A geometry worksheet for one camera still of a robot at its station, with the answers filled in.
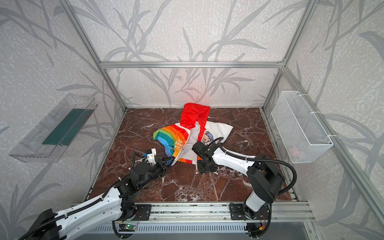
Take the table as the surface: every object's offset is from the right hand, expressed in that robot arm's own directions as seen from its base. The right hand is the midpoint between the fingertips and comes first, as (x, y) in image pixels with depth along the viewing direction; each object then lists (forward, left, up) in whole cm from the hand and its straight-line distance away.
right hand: (202, 166), depth 85 cm
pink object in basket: (+1, -45, +17) cm, 48 cm away
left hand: (0, +13, +14) cm, 19 cm away
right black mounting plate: (-22, -18, -3) cm, 29 cm away
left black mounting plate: (-23, +30, -3) cm, 38 cm away
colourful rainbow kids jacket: (+16, +18, 0) cm, 24 cm away
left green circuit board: (-28, +35, -4) cm, 45 cm away
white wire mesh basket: (-1, -42, +31) cm, 52 cm away
